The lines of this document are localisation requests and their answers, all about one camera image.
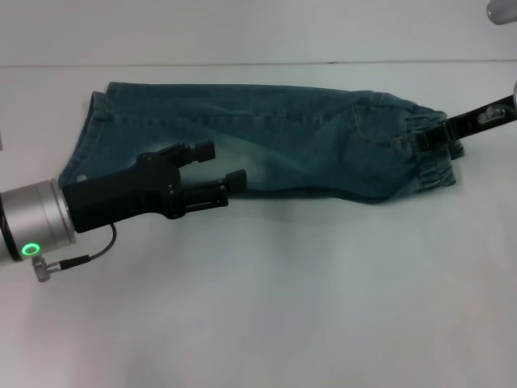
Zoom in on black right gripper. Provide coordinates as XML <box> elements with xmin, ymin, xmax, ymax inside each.
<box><xmin>415</xmin><ymin>92</ymin><xmax>517</xmax><ymax>154</ymax></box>

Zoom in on blue denim shorts with print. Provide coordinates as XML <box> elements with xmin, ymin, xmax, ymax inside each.
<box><xmin>57</xmin><ymin>80</ymin><xmax>466</xmax><ymax>208</ymax></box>

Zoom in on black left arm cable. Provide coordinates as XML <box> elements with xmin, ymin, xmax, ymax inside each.
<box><xmin>31</xmin><ymin>223</ymin><xmax>119</xmax><ymax>285</ymax></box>

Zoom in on metal wrist camera bracket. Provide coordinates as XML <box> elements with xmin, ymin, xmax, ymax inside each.
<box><xmin>476</xmin><ymin>105</ymin><xmax>506</xmax><ymax>124</ymax></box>

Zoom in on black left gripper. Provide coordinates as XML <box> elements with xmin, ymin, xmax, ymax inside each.
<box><xmin>63</xmin><ymin>139</ymin><xmax>249</xmax><ymax>234</ymax></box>

